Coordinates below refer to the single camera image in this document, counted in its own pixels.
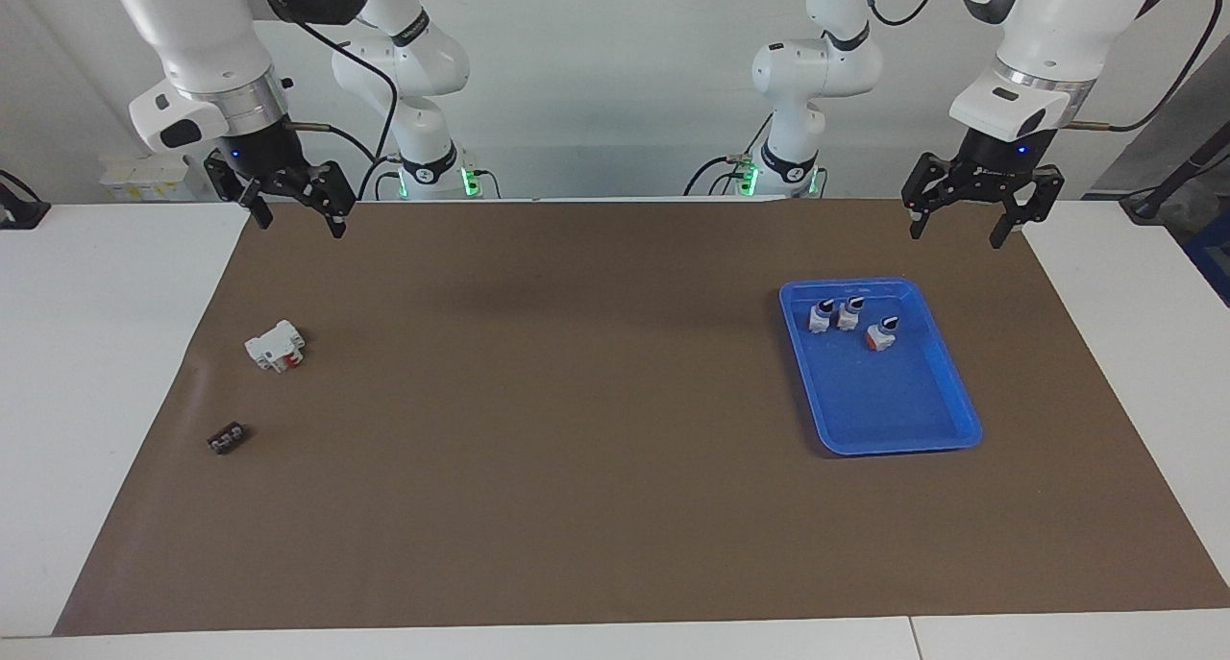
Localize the white cardboard box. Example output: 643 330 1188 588
99 153 209 203

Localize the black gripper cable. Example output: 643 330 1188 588
860 0 1224 134
284 16 399 163

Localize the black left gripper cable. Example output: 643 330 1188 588
860 0 1224 134

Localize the white circuit breaker red lever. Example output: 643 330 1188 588
243 319 308 375

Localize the blue crate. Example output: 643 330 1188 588
1181 208 1230 307

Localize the black right base cable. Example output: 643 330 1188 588
357 153 398 203

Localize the black camera stand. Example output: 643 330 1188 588
1119 122 1230 225

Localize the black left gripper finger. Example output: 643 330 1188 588
989 164 1067 251
900 152 972 241

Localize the black base cable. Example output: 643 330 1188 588
357 153 398 203
683 112 775 201

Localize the black clamp mount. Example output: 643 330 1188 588
0 169 52 232

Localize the blue plastic tray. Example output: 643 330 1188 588
777 276 985 458

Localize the brown table mat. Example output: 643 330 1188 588
53 197 1230 638

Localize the black left base cable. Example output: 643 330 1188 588
683 112 775 201

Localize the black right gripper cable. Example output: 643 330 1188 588
284 16 399 163

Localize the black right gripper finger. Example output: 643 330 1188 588
204 152 274 232
287 159 357 239

